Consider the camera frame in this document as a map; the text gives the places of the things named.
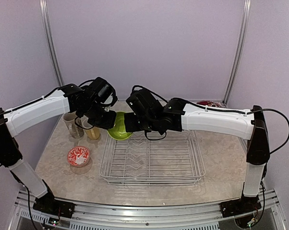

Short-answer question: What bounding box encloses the left aluminium corner post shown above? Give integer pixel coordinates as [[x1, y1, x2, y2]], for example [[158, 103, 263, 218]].
[[39, 0, 64, 86]]

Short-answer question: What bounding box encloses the pale yellow mug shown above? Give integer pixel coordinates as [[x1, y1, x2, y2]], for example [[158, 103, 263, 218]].
[[82, 118, 100, 140]]

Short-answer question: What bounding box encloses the white wire dish rack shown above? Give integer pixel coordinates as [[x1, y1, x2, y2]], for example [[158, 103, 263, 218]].
[[100, 131, 206, 186]]

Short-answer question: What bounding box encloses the aluminium front rail frame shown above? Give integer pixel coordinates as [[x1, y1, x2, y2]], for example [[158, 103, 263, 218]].
[[9, 189, 286, 230]]

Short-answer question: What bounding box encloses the white red patterned bowl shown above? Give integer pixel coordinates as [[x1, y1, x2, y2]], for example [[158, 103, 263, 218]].
[[67, 146, 90, 167]]

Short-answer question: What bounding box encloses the tall white patterned mug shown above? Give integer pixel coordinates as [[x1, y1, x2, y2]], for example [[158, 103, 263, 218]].
[[63, 113, 84, 139]]

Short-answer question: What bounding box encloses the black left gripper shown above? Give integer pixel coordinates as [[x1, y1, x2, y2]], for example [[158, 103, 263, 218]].
[[79, 101, 117, 129]]

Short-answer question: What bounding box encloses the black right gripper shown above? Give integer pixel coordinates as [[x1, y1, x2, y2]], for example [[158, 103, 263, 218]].
[[124, 112, 158, 132]]

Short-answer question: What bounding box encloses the dark brown small dish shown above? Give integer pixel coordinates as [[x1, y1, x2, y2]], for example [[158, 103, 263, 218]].
[[197, 101, 222, 107]]

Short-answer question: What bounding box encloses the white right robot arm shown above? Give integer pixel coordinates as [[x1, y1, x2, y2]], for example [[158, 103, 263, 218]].
[[124, 85, 289, 218]]

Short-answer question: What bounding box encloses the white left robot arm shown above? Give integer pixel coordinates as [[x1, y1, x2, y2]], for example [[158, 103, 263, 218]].
[[0, 77, 118, 218]]

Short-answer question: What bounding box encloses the right aluminium corner post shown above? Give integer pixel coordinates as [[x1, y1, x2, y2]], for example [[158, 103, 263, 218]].
[[222, 0, 252, 106]]

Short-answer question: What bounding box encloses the aluminium corner post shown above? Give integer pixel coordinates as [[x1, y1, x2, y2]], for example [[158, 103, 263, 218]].
[[222, 0, 252, 106], [39, 0, 64, 86]]

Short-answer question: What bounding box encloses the lime green bowl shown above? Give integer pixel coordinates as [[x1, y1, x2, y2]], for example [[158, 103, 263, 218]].
[[107, 112, 132, 141]]

